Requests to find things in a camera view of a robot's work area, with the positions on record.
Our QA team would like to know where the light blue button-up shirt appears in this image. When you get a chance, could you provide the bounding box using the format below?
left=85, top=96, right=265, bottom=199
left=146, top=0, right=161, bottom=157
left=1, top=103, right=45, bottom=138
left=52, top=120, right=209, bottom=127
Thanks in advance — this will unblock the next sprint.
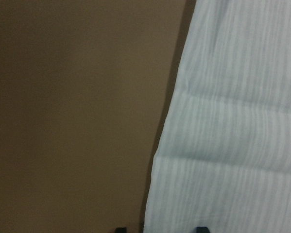
left=144, top=0, right=291, bottom=233

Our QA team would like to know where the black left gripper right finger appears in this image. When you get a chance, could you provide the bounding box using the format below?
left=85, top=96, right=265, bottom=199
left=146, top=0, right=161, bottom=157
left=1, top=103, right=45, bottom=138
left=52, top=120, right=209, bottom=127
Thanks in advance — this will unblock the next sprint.
left=195, top=226, right=210, bottom=233

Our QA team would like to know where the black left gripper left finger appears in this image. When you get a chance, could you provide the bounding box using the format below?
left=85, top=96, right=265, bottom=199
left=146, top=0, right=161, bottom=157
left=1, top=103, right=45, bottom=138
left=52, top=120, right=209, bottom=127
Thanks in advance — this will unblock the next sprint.
left=114, top=227, right=127, bottom=233

